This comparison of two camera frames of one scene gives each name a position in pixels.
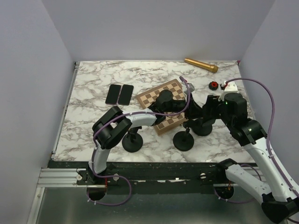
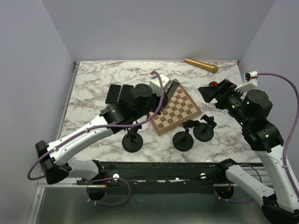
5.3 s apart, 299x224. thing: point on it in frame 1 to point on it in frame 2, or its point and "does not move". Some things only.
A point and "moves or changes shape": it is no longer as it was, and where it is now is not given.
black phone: (113, 94) does not move
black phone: (125, 94) does not move
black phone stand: (201, 129) moves or changes shape
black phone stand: (132, 141) does not move
